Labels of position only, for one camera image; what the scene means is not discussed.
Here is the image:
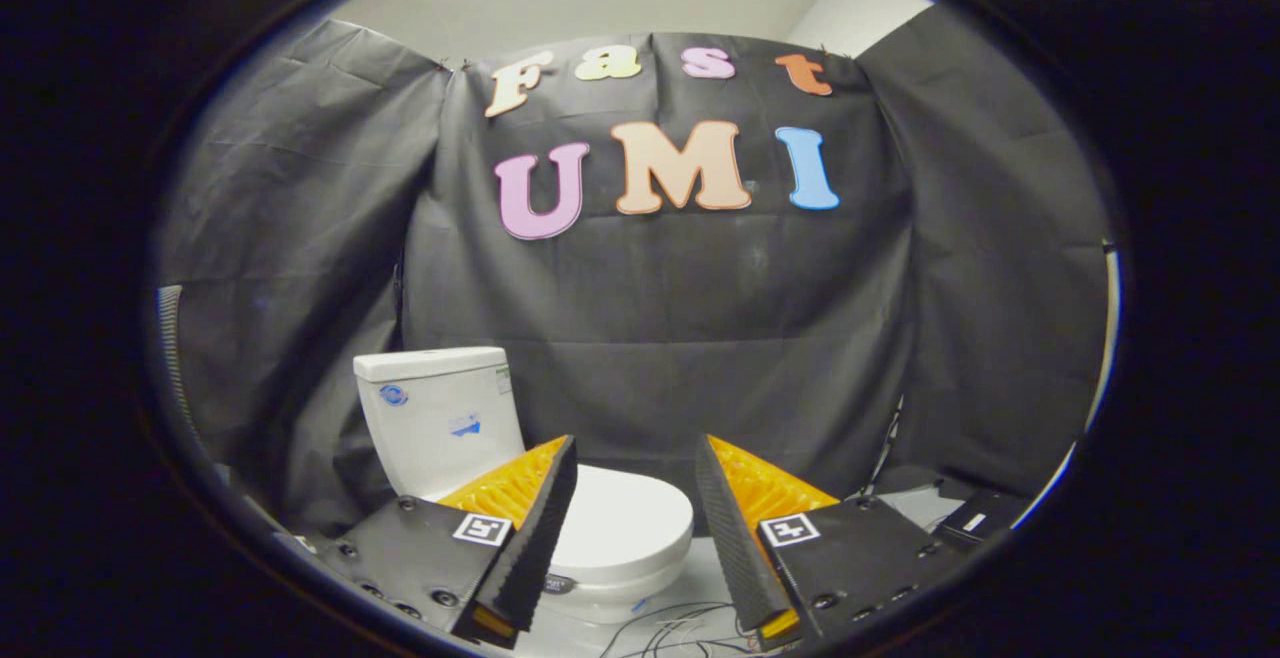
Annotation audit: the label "black backdrop cloth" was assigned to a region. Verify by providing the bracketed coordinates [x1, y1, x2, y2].
[160, 18, 1111, 539]

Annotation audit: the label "grey ribbed hose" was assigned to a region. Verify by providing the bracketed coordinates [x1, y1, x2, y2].
[157, 285, 187, 434]

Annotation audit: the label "thin floor cables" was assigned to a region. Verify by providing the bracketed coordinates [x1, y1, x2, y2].
[600, 600, 791, 658]

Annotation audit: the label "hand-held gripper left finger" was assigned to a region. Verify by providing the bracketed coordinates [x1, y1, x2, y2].
[313, 435, 579, 650]

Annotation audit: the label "white toilet lid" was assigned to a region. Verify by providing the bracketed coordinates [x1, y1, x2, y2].
[550, 464, 695, 584]

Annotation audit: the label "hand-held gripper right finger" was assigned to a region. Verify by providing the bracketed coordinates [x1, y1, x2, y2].
[695, 434, 968, 652]

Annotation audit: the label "white toilet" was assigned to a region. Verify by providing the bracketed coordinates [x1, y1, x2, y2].
[353, 346, 695, 625]

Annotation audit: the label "black box with white label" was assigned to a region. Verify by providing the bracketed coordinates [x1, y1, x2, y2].
[933, 486, 1031, 549]

